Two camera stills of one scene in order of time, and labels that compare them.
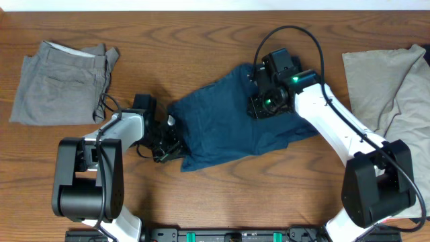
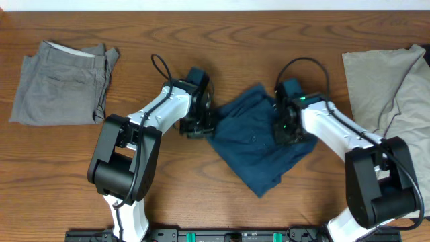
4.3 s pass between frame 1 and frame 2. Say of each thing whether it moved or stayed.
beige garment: stayed
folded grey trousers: stayed
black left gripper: moved
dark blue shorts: moved
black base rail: stayed
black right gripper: moved
